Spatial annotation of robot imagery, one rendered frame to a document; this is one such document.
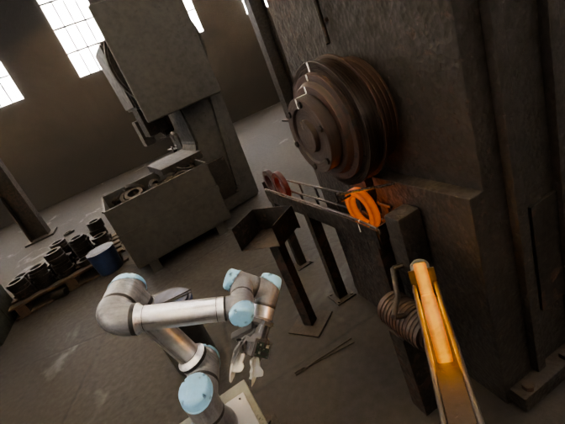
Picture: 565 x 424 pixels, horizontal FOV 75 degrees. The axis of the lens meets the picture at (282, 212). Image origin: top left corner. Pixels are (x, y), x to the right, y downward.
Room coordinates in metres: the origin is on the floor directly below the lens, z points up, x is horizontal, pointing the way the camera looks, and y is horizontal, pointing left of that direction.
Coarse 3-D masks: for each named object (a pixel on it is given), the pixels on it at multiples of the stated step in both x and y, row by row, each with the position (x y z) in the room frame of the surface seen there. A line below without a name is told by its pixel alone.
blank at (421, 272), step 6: (414, 264) 0.85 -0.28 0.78; (420, 264) 0.83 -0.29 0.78; (420, 270) 0.81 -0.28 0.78; (426, 270) 0.80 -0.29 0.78; (420, 276) 0.79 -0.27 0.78; (426, 276) 0.78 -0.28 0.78; (420, 282) 0.78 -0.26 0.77; (426, 282) 0.77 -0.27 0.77; (420, 288) 0.77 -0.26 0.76; (426, 288) 0.76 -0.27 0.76; (432, 288) 0.76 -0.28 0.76; (420, 294) 0.76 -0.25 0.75
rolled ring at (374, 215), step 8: (360, 192) 1.31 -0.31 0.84; (352, 200) 1.39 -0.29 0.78; (360, 200) 1.30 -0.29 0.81; (368, 200) 1.27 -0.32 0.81; (352, 208) 1.40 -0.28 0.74; (368, 208) 1.26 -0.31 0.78; (376, 208) 1.26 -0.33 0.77; (360, 216) 1.38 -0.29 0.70; (376, 216) 1.25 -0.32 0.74; (376, 224) 1.26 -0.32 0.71
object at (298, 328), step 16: (272, 208) 1.83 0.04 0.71; (288, 208) 1.73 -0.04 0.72; (240, 224) 1.82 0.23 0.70; (256, 224) 1.90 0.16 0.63; (272, 224) 1.86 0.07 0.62; (288, 224) 1.69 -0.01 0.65; (240, 240) 1.78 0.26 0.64; (256, 240) 1.80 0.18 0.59; (272, 240) 1.70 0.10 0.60; (288, 256) 1.74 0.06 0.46; (288, 272) 1.70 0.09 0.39; (288, 288) 1.73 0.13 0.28; (304, 304) 1.71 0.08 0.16; (304, 320) 1.73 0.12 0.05; (320, 320) 1.72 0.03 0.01
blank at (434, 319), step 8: (424, 296) 0.70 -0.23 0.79; (432, 296) 0.69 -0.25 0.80; (424, 304) 0.67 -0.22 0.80; (432, 304) 0.66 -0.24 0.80; (432, 312) 0.64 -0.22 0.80; (440, 312) 0.64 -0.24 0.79; (432, 320) 0.63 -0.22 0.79; (440, 320) 0.62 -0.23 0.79; (432, 328) 0.62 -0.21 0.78; (440, 328) 0.61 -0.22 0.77; (432, 336) 0.61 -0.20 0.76; (440, 336) 0.60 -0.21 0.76; (440, 344) 0.60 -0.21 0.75; (448, 344) 0.59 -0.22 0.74; (440, 352) 0.60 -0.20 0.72; (448, 352) 0.59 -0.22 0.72; (440, 360) 0.60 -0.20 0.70; (448, 360) 0.60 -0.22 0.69
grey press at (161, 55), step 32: (128, 0) 3.79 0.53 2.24; (160, 0) 3.90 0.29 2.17; (128, 32) 3.74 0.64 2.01; (160, 32) 3.85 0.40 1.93; (192, 32) 3.97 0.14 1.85; (128, 64) 3.69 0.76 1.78; (160, 64) 3.80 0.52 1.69; (192, 64) 3.91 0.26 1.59; (128, 96) 3.92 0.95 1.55; (160, 96) 3.74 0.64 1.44; (192, 96) 3.86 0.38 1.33; (160, 128) 4.10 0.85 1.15; (192, 128) 4.08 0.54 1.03; (224, 128) 4.22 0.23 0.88; (160, 160) 4.46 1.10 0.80; (192, 160) 3.94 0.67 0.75; (224, 160) 4.14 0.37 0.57; (224, 192) 4.08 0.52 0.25; (256, 192) 4.24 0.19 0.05
